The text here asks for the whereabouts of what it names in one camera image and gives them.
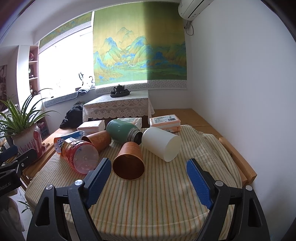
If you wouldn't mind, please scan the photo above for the red clear plastic cup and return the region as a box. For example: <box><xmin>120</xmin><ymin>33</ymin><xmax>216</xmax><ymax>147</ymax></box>
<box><xmin>61</xmin><ymin>138</ymin><xmax>99</xmax><ymax>174</ymax></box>

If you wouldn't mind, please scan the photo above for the orange paper cup front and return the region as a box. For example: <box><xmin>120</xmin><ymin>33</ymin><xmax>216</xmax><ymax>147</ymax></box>
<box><xmin>112</xmin><ymin>142</ymin><xmax>145</xmax><ymax>181</ymax></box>

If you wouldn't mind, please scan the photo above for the orange paper cup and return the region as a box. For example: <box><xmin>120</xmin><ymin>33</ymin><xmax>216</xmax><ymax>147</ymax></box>
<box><xmin>81</xmin><ymin>131</ymin><xmax>111</xmax><ymax>152</ymax></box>
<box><xmin>112</xmin><ymin>142</ymin><xmax>145</xmax><ymax>181</ymax></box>

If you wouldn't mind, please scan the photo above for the orange paper cup rear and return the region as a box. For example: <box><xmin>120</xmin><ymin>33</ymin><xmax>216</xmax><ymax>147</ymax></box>
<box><xmin>81</xmin><ymin>131</ymin><xmax>111</xmax><ymax>152</ymax></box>

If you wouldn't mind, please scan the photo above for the wooden slat plant stand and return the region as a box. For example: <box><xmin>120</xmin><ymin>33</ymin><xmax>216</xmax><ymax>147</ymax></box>
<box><xmin>21</xmin><ymin>143</ymin><xmax>56</xmax><ymax>190</ymax></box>

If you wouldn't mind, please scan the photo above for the potted spider plant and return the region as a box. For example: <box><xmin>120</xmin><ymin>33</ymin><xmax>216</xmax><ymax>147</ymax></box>
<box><xmin>1</xmin><ymin>94</ymin><xmax>51</xmax><ymax>159</ymax></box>

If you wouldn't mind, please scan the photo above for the blue orange drink can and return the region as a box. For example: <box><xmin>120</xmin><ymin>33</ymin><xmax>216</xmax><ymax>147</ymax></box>
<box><xmin>54</xmin><ymin>131</ymin><xmax>84</xmax><ymax>155</ymax></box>

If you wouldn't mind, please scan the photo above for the striped tablecloth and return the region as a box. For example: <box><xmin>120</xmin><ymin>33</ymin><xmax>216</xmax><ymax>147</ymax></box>
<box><xmin>24</xmin><ymin>124</ymin><xmax>243</xmax><ymax>241</ymax></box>

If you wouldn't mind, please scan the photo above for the tissue pack left white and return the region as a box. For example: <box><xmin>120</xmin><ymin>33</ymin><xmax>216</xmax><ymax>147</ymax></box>
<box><xmin>77</xmin><ymin>120</ymin><xmax>105</xmax><ymax>136</ymax></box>

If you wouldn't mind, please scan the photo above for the green thermos bottle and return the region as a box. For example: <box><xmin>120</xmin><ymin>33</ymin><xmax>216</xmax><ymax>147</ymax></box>
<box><xmin>106</xmin><ymin>120</ymin><xmax>143</xmax><ymax>145</ymax></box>

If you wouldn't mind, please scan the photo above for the black bag on floor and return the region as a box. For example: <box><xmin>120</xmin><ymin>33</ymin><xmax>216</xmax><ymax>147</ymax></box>
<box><xmin>60</xmin><ymin>105</ymin><xmax>83</xmax><ymax>129</ymax></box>

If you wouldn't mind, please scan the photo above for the tissue pack right orange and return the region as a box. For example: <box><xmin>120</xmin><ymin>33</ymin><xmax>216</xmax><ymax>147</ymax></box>
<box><xmin>149</xmin><ymin>114</ymin><xmax>181</xmax><ymax>133</ymax></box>

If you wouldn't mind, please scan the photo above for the tissue pack middle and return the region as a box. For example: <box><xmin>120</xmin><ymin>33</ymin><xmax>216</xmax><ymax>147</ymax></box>
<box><xmin>117</xmin><ymin>117</ymin><xmax>142</xmax><ymax>129</ymax></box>

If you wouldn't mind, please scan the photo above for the white pink bookshelf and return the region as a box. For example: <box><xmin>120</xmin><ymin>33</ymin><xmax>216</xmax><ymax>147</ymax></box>
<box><xmin>16</xmin><ymin>45</ymin><xmax>40</xmax><ymax>106</ymax></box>

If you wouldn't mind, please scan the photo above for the lace covered side table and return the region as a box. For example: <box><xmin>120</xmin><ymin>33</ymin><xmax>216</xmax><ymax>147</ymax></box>
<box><xmin>83</xmin><ymin>90</ymin><xmax>154</xmax><ymax>122</ymax></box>

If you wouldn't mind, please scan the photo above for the black teapot on tray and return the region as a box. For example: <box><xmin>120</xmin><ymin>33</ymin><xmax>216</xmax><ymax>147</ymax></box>
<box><xmin>110</xmin><ymin>85</ymin><xmax>130</xmax><ymax>98</ymax></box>

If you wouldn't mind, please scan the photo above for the landscape painting blind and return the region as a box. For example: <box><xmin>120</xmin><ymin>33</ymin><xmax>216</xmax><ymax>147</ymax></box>
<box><xmin>93</xmin><ymin>1</ymin><xmax>187</xmax><ymax>88</ymax></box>

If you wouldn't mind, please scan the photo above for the white air conditioner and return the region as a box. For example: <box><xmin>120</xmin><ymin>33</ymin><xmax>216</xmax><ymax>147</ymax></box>
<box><xmin>178</xmin><ymin>0</ymin><xmax>213</xmax><ymax>21</ymax></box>

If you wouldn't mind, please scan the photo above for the ink painting wall scroll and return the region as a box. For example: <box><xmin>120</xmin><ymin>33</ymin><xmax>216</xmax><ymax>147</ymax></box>
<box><xmin>0</xmin><ymin>65</ymin><xmax>8</xmax><ymax>112</ymax></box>

